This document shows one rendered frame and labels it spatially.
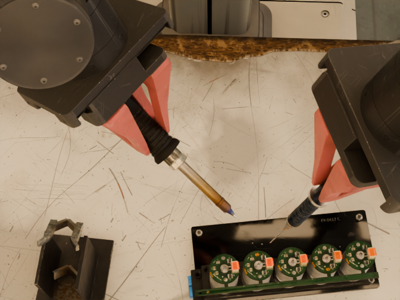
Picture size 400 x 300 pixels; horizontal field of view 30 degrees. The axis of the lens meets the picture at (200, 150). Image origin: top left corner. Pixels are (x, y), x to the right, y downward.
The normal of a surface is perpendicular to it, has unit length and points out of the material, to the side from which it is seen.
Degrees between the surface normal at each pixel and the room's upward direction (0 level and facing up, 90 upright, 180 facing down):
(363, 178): 21
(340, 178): 90
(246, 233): 0
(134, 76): 61
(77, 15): 66
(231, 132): 0
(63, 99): 29
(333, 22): 0
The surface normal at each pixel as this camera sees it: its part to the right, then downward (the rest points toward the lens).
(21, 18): 0.25, 0.65
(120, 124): 0.77, 0.52
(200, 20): -0.04, 0.92
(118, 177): -0.01, -0.39
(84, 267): 0.99, 0.10
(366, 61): 0.33, -0.47
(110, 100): 0.67, 0.32
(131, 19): -0.39, -0.62
